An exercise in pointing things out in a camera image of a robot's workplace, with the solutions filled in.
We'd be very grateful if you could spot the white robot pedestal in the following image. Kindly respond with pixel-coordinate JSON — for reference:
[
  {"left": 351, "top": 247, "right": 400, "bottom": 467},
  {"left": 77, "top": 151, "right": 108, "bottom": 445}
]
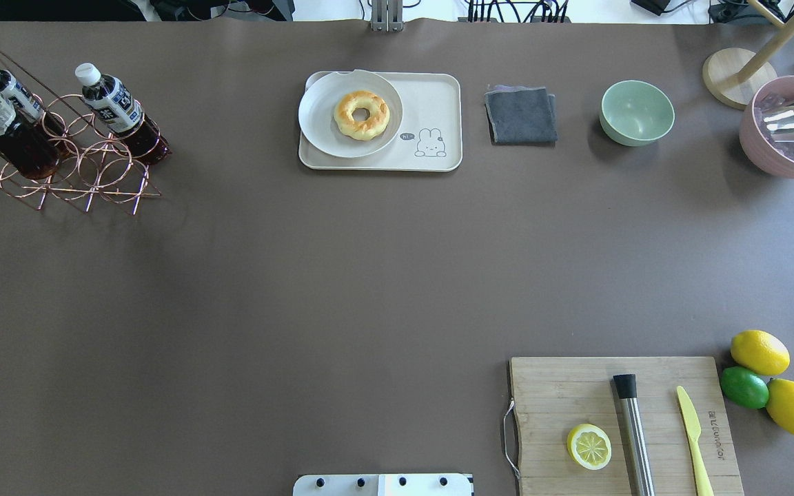
[{"left": 292, "top": 472, "right": 475, "bottom": 495}]

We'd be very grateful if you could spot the steel muddler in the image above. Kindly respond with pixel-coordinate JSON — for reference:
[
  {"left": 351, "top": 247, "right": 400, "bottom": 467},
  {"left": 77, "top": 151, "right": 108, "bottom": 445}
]
[{"left": 613, "top": 373, "right": 656, "bottom": 495}]

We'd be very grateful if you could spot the yellow plastic knife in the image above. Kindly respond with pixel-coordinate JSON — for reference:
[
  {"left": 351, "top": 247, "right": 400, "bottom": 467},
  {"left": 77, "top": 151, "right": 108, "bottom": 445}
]
[{"left": 675, "top": 386, "right": 715, "bottom": 496}]

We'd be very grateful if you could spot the grey folded cloth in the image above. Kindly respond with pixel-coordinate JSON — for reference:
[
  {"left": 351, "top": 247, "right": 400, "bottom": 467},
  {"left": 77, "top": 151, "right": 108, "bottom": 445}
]
[{"left": 485, "top": 85, "right": 558, "bottom": 145}]

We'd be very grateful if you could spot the tea bottle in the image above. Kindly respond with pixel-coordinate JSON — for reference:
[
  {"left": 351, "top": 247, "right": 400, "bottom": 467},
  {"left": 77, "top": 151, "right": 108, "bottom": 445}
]
[
  {"left": 0, "top": 69, "right": 65, "bottom": 137},
  {"left": 0, "top": 94, "right": 59, "bottom": 181},
  {"left": 74, "top": 63, "right": 170, "bottom": 165}
]

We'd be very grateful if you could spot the white plate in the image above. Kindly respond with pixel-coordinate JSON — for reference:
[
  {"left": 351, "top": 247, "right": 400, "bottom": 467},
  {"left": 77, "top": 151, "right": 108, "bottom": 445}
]
[{"left": 298, "top": 70, "right": 403, "bottom": 158}]

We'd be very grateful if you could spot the copper wire bottle rack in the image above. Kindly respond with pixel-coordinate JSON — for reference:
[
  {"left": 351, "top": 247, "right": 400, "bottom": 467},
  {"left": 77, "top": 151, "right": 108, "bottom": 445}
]
[{"left": 0, "top": 50, "right": 170, "bottom": 216}]

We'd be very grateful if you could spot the green lime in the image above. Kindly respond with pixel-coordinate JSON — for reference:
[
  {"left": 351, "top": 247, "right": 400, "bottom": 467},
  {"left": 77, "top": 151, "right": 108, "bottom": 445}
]
[{"left": 720, "top": 366, "right": 770, "bottom": 409}]

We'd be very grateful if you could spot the aluminium frame post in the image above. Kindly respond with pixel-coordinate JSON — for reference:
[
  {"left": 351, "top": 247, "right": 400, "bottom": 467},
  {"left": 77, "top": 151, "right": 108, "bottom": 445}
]
[{"left": 371, "top": 0, "right": 405, "bottom": 32}]

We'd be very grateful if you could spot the pink bowl with ice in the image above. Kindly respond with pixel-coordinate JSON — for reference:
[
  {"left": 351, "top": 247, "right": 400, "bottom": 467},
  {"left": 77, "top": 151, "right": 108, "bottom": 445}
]
[{"left": 738, "top": 75, "right": 794, "bottom": 178}]

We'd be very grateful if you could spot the donut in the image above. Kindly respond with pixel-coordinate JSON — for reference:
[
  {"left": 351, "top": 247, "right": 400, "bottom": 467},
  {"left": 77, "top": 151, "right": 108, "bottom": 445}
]
[{"left": 333, "top": 90, "right": 391, "bottom": 141}]

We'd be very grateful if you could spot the beige tray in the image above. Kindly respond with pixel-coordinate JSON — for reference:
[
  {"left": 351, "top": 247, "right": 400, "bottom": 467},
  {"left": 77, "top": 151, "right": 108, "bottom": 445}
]
[{"left": 298, "top": 70, "right": 463, "bottom": 172}]

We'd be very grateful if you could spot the half lemon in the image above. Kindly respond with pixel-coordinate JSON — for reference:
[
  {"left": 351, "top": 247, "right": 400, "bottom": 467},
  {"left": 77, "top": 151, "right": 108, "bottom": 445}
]
[{"left": 565, "top": 423, "right": 612, "bottom": 471}]

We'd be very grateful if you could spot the wooden cutting board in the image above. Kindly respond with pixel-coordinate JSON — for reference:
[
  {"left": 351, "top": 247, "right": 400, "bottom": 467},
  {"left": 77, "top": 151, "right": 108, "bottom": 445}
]
[{"left": 509, "top": 357, "right": 744, "bottom": 495}]

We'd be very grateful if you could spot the green bowl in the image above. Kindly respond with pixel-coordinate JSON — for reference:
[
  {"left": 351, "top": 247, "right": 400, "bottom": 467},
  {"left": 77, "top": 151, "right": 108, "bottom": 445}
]
[{"left": 599, "top": 81, "right": 675, "bottom": 147}]

